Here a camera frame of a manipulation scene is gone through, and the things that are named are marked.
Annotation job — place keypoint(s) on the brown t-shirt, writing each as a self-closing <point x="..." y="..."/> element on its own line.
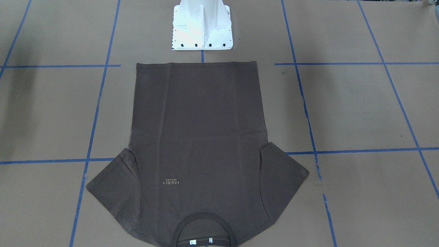
<point x="199" y="169"/>

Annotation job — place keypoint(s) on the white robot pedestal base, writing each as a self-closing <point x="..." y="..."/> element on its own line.
<point x="202" y="25"/>

